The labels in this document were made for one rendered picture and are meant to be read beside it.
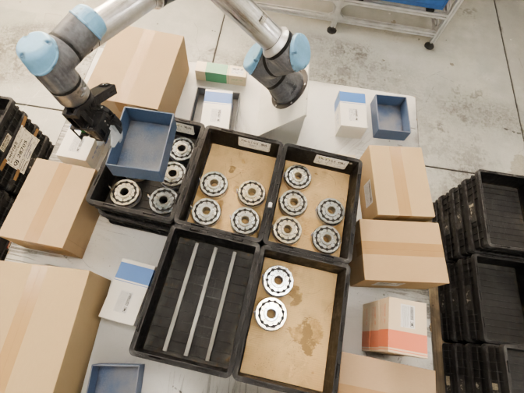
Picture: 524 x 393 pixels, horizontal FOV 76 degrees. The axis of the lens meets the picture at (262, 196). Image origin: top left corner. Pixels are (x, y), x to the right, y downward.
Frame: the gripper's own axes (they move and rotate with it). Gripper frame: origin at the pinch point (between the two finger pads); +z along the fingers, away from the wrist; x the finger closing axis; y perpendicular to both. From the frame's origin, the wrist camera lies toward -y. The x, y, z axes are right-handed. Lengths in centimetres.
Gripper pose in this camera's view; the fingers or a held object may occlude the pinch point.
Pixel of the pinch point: (117, 136)
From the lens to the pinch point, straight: 108.7
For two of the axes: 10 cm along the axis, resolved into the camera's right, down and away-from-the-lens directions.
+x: 9.9, 1.1, -1.2
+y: -1.5, 9.1, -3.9
